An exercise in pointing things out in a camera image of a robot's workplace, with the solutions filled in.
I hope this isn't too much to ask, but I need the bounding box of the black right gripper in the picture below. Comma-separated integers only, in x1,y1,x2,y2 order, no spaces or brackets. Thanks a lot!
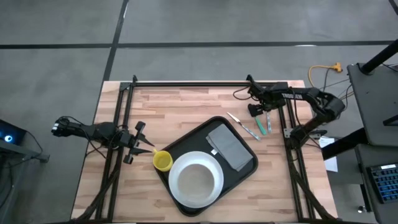
248,82,282,118

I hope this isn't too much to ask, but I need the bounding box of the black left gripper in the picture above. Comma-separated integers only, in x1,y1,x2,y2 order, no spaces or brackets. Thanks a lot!
116,121,155,165

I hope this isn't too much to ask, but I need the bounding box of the steel spoon green handle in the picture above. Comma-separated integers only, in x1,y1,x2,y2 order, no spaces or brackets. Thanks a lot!
254,115,268,136

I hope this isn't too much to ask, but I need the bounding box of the steel knife pale handle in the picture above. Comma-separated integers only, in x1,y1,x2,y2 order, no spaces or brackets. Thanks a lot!
226,111,262,141

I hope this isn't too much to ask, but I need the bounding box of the yellow mug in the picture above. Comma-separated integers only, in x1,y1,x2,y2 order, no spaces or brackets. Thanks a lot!
152,148,174,172

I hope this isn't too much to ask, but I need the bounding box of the grey cloth napkin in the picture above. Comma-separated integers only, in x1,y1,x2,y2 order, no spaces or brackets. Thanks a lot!
205,123,254,172

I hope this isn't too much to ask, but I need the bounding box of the white round plate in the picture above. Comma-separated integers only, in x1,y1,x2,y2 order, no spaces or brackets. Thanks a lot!
168,151,224,209

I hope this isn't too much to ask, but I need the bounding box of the off-white bowl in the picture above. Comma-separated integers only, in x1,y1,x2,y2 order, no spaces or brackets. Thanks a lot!
177,163,216,203

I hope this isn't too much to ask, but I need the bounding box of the black plastic tray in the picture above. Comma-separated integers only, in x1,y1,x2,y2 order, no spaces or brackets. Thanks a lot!
154,116,259,217

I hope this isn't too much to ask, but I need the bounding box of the white paper sheet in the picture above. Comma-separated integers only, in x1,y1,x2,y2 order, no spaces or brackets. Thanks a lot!
318,136,339,174

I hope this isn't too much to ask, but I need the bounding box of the grey metal stand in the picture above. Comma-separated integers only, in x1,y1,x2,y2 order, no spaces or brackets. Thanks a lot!
0,139,50,218

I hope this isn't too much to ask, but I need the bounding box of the dark grey side desk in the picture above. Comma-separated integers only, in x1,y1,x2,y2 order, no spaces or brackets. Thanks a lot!
346,62,398,147

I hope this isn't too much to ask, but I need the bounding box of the computer with blue light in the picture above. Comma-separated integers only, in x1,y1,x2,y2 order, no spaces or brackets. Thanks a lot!
0,119,27,146

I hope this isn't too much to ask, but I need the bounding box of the blue-lit keyboard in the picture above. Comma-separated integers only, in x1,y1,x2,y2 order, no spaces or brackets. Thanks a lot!
368,163,398,205

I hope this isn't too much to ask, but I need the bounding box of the dark grey keyboard desk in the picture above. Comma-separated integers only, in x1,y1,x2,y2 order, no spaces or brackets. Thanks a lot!
354,144,398,224

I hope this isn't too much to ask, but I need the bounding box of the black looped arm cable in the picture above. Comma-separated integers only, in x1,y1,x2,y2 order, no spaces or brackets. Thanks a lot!
232,85,253,101

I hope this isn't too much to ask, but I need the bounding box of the yellow floor cable with plug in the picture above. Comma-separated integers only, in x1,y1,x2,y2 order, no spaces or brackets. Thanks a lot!
307,62,343,90

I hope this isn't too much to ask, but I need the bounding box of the black aluminium table frame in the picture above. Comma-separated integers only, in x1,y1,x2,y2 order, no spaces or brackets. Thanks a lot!
70,74,340,224

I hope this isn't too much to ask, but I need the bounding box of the black slanted post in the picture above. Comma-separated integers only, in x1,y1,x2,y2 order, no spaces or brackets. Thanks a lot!
360,39,398,75

